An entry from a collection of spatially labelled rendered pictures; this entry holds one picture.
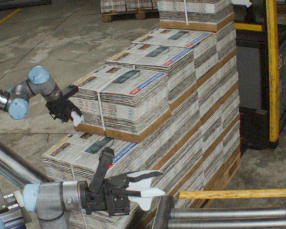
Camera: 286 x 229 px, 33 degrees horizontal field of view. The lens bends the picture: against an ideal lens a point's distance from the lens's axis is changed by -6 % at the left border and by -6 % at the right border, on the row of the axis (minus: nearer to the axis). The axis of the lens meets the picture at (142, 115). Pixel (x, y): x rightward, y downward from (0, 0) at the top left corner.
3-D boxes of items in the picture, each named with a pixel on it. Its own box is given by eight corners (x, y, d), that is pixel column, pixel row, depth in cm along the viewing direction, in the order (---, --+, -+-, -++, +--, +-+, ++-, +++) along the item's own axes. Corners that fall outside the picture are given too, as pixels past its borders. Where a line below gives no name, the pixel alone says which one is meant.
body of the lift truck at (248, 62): (197, 130, 407) (189, 34, 373) (223, 102, 448) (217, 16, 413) (277, 143, 372) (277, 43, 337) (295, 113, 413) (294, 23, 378)
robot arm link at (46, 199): (31, 203, 131) (24, 177, 128) (70, 201, 131) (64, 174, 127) (27, 221, 124) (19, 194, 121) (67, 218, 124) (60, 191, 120)
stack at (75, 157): (73, 281, 262) (38, 154, 226) (174, 177, 349) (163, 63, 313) (132, 303, 243) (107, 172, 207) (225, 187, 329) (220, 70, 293)
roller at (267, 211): (169, 215, 189) (168, 205, 187) (291, 213, 179) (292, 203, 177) (167, 223, 184) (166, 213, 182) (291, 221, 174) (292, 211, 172)
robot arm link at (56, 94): (46, 80, 201) (61, 82, 197) (51, 87, 205) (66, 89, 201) (37, 95, 198) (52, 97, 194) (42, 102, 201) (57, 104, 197)
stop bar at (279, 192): (178, 194, 192) (178, 190, 192) (289, 192, 183) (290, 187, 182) (177, 199, 190) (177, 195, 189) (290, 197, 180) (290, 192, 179)
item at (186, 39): (130, 43, 282) (130, 42, 281) (156, 29, 303) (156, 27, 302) (189, 49, 263) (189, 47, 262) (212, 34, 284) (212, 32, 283)
